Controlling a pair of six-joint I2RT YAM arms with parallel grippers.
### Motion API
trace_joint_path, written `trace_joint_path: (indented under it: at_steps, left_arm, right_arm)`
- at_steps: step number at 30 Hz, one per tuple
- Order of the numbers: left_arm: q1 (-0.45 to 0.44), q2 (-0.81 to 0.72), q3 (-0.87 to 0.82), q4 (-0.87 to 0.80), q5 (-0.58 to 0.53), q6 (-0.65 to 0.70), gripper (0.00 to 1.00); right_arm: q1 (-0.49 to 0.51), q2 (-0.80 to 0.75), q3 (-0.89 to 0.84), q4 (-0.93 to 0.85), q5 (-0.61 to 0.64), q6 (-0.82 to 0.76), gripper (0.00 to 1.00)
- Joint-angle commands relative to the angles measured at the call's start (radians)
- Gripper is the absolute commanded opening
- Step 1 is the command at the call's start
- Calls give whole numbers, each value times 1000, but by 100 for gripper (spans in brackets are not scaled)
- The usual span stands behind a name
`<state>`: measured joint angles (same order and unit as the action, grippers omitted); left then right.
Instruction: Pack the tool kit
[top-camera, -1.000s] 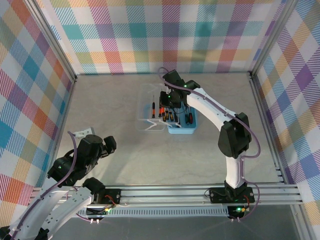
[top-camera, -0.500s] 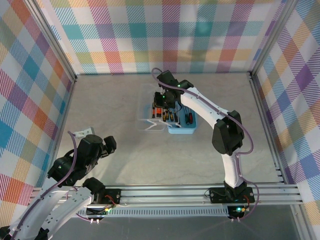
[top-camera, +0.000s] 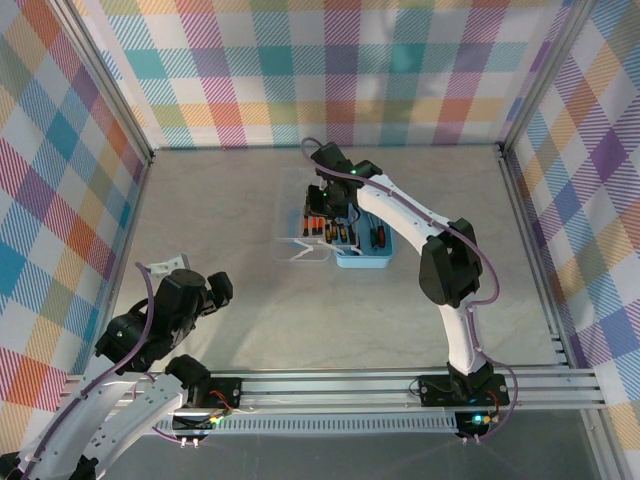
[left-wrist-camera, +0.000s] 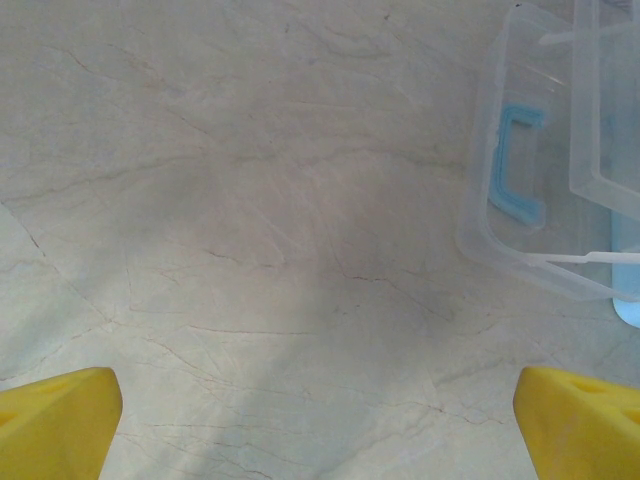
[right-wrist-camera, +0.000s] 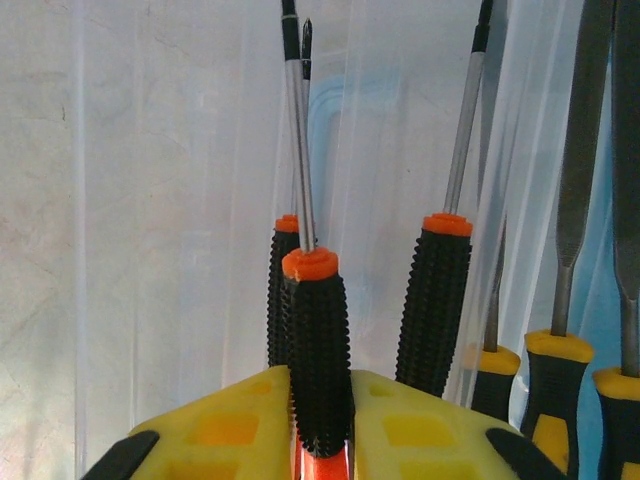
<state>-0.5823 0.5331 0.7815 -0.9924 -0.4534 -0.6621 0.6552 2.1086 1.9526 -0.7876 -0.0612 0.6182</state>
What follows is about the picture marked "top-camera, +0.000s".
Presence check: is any clear plastic tool box lid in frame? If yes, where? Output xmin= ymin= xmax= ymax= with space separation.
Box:
xmin=272 ymin=167 xmax=362 ymax=264

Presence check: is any blue plastic tool box base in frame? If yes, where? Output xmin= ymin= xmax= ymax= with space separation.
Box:
xmin=333 ymin=212 xmax=399 ymax=271

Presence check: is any small black controller board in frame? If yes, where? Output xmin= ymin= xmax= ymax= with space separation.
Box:
xmin=171 ymin=413 xmax=222 ymax=448
xmin=455 ymin=410 xmax=494 ymax=444

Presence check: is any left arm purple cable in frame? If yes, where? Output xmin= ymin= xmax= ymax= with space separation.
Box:
xmin=17 ymin=260 xmax=211 ymax=480

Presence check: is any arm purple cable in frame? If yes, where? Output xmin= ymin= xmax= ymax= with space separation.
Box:
xmin=299 ymin=135 xmax=522 ymax=445
xmin=17 ymin=260 xmax=211 ymax=480

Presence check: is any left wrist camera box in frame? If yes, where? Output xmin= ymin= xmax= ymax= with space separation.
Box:
xmin=148 ymin=253 xmax=192 ymax=275

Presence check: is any aluminium side rail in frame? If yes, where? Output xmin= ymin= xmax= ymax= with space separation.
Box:
xmin=89 ymin=152 xmax=154 ymax=375
xmin=495 ymin=142 xmax=576 ymax=370

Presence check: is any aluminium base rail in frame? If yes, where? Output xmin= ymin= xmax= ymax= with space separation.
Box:
xmin=62 ymin=368 xmax=609 ymax=416

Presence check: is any slotted grey cable duct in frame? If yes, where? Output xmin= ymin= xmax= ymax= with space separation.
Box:
xmin=149 ymin=417 xmax=461 ymax=436

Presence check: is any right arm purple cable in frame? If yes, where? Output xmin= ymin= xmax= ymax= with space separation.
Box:
xmin=299 ymin=135 xmax=522 ymax=445

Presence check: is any aluminium frame post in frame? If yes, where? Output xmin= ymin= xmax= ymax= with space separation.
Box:
xmin=49 ymin=0 xmax=155 ymax=166
xmin=498 ymin=0 xmax=599 ymax=154

